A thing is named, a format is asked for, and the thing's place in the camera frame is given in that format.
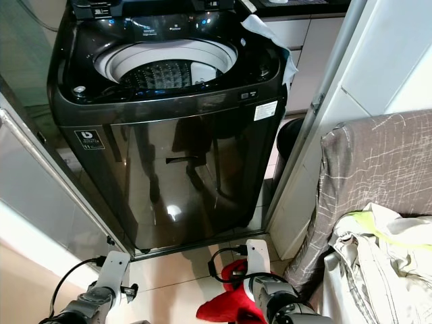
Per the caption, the red cloth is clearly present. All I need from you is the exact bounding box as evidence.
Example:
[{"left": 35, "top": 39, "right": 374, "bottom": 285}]
[{"left": 196, "top": 260, "right": 268, "bottom": 324}]

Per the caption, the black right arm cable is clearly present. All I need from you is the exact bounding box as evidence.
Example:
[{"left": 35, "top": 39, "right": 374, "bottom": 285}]
[{"left": 207, "top": 246, "right": 291, "bottom": 284}]

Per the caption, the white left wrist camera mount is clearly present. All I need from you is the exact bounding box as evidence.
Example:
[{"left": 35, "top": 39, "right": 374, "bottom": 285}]
[{"left": 98, "top": 251, "right": 131, "bottom": 293}]

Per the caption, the grey patterned fabric cover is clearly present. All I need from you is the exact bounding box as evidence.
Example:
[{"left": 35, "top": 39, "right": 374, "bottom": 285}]
[{"left": 283, "top": 109, "right": 432, "bottom": 292}]

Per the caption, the white washer sticker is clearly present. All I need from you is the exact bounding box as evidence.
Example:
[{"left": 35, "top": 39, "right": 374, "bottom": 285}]
[{"left": 254, "top": 101, "right": 279, "bottom": 123}]

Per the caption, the white-rimmed steel washer drum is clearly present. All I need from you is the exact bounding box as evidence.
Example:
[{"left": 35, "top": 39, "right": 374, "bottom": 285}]
[{"left": 93, "top": 38, "right": 238, "bottom": 92}]

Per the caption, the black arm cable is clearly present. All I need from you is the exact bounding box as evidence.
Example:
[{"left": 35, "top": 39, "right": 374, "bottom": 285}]
[
  {"left": 207, "top": 246, "right": 291, "bottom": 284},
  {"left": 49, "top": 255, "right": 109, "bottom": 318}
]

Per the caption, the yellow-green garment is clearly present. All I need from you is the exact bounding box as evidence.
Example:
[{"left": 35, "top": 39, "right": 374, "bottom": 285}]
[{"left": 344, "top": 211, "right": 432, "bottom": 254}]

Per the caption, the square washer brand label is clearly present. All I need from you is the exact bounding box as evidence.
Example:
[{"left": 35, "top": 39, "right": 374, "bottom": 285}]
[{"left": 74, "top": 130, "right": 106, "bottom": 151}]

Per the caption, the frosted glass door panel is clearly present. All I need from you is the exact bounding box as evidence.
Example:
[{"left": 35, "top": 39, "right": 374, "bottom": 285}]
[{"left": 0, "top": 111, "right": 130, "bottom": 256}]

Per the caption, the pale blue-grey cloth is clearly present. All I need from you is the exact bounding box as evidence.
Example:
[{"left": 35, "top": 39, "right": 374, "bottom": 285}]
[{"left": 241, "top": 13, "right": 300, "bottom": 89}]

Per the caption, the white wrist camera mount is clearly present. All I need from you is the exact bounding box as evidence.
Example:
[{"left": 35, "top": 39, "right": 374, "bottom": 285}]
[
  {"left": 98, "top": 251, "right": 131, "bottom": 293},
  {"left": 245, "top": 238, "right": 271, "bottom": 278}
]

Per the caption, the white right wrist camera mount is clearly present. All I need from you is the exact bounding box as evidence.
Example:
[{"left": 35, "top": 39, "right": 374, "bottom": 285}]
[{"left": 245, "top": 238, "right": 271, "bottom": 278}]

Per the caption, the black top-load washing machine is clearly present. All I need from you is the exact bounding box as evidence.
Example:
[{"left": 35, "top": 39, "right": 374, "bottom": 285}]
[{"left": 47, "top": 0, "right": 288, "bottom": 252}]

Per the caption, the white cabinet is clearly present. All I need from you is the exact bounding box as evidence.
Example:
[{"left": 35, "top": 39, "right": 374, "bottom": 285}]
[{"left": 270, "top": 17, "right": 353, "bottom": 116}]

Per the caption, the beige garment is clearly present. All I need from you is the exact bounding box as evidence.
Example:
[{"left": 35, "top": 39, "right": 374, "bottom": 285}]
[{"left": 321, "top": 202, "right": 432, "bottom": 324}]

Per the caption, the black waste bin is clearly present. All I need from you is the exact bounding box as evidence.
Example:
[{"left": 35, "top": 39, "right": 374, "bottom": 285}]
[{"left": 275, "top": 116, "right": 308, "bottom": 198}]

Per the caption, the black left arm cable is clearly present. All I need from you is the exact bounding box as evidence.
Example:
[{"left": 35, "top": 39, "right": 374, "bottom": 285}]
[{"left": 49, "top": 255, "right": 109, "bottom": 318}]

